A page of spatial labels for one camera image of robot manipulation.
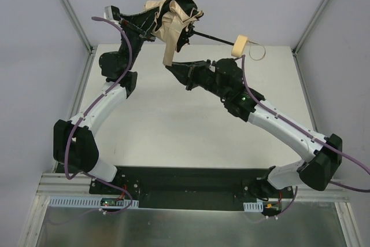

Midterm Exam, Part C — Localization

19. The aluminium front rail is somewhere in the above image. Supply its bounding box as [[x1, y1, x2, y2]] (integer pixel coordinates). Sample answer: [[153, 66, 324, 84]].
[[36, 173, 349, 202]]

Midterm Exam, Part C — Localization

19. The left aluminium frame post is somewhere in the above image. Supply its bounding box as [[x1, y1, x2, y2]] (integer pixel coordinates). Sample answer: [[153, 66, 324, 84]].
[[59, 0, 94, 54]]

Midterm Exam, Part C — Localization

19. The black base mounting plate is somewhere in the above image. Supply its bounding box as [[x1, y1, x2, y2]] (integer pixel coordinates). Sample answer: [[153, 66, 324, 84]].
[[88, 166, 294, 215]]

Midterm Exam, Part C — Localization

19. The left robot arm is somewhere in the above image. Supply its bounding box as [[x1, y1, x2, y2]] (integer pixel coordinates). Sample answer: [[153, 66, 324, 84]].
[[53, 6, 158, 182]]

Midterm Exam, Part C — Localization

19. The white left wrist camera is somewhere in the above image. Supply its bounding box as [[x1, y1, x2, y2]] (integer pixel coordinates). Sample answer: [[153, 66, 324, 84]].
[[103, 6, 114, 21]]

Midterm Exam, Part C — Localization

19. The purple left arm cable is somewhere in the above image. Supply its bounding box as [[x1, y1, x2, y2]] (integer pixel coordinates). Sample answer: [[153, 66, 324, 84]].
[[65, 16, 134, 180]]

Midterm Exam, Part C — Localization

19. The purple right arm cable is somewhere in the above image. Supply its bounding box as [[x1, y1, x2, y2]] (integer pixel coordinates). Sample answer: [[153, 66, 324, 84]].
[[236, 54, 370, 219]]

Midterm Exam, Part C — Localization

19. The right white cable duct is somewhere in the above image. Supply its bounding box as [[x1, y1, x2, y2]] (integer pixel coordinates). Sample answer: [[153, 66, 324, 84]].
[[243, 202, 264, 213]]

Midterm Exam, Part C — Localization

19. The right aluminium frame post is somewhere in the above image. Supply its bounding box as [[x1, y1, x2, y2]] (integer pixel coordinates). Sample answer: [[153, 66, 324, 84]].
[[292, 0, 332, 57]]

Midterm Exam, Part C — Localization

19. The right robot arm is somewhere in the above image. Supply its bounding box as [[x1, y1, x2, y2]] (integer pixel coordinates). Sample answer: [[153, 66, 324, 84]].
[[167, 58, 342, 200]]

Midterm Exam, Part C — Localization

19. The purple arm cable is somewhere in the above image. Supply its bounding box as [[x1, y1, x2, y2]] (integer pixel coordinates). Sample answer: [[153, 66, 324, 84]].
[[236, 54, 370, 219], [65, 16, 134, 180]]

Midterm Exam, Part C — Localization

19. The left white cable duct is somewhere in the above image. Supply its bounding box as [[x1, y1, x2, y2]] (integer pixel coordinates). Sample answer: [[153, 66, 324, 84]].
[[49, 196, 139, 209]]

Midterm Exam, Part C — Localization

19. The aluminium frame post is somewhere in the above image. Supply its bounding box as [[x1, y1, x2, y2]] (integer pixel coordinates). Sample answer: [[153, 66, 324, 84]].
[[59, 0, 94, 54], [292, 0, 332, 57]]

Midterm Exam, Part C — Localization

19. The white cable duct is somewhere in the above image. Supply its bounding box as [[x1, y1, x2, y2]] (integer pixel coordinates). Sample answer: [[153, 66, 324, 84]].
[[243, 202, 264, 213], [49, 196, 139, 209]]

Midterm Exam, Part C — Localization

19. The beige folding umbrella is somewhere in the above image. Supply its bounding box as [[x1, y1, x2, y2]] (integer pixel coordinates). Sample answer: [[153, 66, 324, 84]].
[[143, 0, 267, 67]]

